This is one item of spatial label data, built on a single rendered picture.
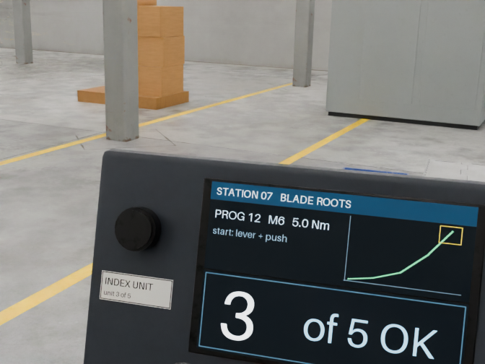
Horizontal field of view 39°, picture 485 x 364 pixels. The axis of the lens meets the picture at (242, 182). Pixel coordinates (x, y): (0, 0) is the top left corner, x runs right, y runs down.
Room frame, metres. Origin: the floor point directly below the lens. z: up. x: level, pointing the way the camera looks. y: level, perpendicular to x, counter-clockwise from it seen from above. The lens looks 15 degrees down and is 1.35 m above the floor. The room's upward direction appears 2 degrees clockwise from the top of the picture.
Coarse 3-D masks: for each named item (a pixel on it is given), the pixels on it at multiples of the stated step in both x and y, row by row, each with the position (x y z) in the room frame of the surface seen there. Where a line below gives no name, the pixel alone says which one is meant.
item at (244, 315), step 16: (208, 272) 0.40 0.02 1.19; (224, 272) 0.39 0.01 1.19; (208, 288) 0.39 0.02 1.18; (224, 288) 0.39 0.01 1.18; (240, 288) 0.39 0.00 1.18; (256, 288) 0.39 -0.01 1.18; (272, 288) 0.39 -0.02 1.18; (208, 304) 0.39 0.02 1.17; (224, 304) 0.39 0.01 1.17; (240, 304) 0.39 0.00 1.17; (256, 304) 0.38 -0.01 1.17; (272, 304) 0.38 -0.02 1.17; (208, 320) 0.39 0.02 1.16; (224, 320) 0.39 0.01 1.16; (240, 320) 0.38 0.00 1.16; (256, 320) 0.38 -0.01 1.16; (272, 320) 0.38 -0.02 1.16; (208, 336) 0.39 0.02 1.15; (224, 336) 0.38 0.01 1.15; (240, 336) 0.38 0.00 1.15; (256, 336) 0.38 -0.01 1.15; (272, 336) 0.38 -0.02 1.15; (240, 352) 0.38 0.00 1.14; (256, 352) 0.38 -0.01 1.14; (272, 352) 0.37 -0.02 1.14
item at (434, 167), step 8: (432, 160) 3.85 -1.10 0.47; (440, 160) 3.84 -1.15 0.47; (448, 160) 3.86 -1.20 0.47; (424, 168) 3.64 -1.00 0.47; (432, 168) 3.65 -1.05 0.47; (440, 168) 3.66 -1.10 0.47; (448, 168) 3.66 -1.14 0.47; (456, 168) 3.67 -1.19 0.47; (464, 168) 3.67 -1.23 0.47; (472, 168) 3.68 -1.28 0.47; (480, 168) 3.68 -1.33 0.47; (432, 176) 3.47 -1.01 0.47; (440, 176) 3.48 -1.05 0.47; (448, 176) 3.48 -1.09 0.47; (456, 176) 3.49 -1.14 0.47; (464, 176) 3.49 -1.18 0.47; (472, 176) 3.50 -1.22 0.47; (480, 176) 3.50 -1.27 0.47
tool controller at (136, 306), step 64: (128, 192) 0.43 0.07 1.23; (192, 192) 0.41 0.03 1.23; (256, 192) 0.40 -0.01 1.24; (320, 192) 0.39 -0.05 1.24; (384, 192) 0.39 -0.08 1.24; (448, 192) 0.38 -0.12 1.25; (128, 256) 0.41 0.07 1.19; (192, 256) 0.40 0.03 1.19; (256, 256) 0.39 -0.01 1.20; (320, 256) 0.38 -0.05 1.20; (384, 256) 0.38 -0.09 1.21; (448, 256) 0.37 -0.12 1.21; (128, 320) 0.40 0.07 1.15; (192, 320) 0.39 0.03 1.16; (320, 320) 0.37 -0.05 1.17; (384, 320) 0.37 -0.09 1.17; (448, 320) 0.36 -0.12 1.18
